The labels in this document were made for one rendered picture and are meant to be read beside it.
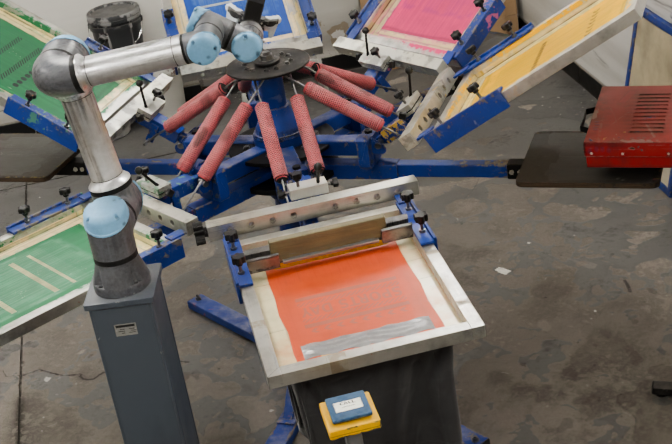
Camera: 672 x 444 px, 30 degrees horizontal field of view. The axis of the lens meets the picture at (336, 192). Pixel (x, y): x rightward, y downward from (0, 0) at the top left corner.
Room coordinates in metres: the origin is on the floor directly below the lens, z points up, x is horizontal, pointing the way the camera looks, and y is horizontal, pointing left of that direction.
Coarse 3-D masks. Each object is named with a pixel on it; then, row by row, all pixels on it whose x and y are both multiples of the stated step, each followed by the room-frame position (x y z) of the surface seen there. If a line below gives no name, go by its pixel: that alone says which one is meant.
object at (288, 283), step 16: (272, 272) 3.30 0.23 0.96; (288, 272) 3.28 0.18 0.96; (304, 272) 3.27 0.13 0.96; (320, 272) 3.25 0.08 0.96; (336, 272) 3.24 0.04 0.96; (272, 288) 3.20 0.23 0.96; (288, 288) 3.19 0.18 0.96; (304, 288) 3.17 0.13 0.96; (320, 288) 3.16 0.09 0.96; (336, 288) 3.15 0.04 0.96; (288, 304) 3.10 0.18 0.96; (288, 320) 3.01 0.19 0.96; (304, 336) 2.92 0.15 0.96; (320, 336) 2.90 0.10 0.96; (336, 336) 2.89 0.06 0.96
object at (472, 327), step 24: (360, 216) 3.51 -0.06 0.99; (240, 240) 3.47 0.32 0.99; (264, 240) 3.45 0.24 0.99; (432, 264) 3.14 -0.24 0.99; (240, 288) 3.18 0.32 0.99; (456, 288) 2.98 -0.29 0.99; (456, 312) 2.91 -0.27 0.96; (264, 336) 2.89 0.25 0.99; (408, 336) 2.78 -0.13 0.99; (432, 336) 2.76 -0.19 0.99; (456, 336) 2.76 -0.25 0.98; (480, 336) 2.77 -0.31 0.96; (264, 360) 2.77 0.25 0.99; (312, 360) 2.74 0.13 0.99; (336, 360) 2.72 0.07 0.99; (360, 360) 2.73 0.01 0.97; (384, 360) 2.74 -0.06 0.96; (288, 384) 2.70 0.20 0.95
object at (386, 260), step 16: (336, 256) 3.34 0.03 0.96; (352, 256) 3.32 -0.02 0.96; (368, 256) 3.30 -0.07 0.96; (384, 256) 3.29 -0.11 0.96; (400, 256) 3.27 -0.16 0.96; (352, 272) 3.22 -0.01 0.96; (368, 272) 3.21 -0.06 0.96; (384, 272) 3.19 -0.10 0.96; (400, 272) 3.18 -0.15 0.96; (416, 288) 3.07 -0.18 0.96; (416, 304) 2.99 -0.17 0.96; (384, 320) 2.93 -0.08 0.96; (400, 320) 2.92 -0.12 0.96; (432, 320) 2.89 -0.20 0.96; (400, 336) 2.84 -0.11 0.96
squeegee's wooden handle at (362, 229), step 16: (336, 224) 3.34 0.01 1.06; (352, 224) 3.33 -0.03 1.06; (368, 224) 3.34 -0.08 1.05; (384, 224) 3.34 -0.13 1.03; (272, 240) 3.30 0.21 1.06; (288, 240) 3.30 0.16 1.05; (304, 240) 3.31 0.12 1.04; (320, 240) 3.31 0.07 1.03; (336, 240) 3.32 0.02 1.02; (352, 240) 3.33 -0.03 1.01; (288, 256) 3.30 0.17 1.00
